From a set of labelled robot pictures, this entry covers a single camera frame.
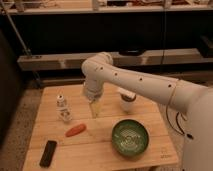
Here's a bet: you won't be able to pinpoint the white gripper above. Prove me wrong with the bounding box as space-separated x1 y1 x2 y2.
82 83 102 118

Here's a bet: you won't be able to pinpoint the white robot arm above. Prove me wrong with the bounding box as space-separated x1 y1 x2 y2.
81 52 213 171

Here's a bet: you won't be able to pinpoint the orange carrot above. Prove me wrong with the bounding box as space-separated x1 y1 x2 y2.
65 124 86 137

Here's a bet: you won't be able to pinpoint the white cup with lid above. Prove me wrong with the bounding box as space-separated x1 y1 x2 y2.
117 87 137 113

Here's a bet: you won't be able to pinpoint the green patterned bowl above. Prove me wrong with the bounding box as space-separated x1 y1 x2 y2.
111 119 149 157

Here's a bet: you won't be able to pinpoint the black remote control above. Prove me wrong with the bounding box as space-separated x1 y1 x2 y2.
39 140 57 167

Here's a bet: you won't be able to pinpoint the metal shelf rack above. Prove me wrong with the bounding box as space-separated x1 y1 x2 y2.
0 0 213 85

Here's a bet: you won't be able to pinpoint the black cables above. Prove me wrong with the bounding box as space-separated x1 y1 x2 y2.
165 79 194 139

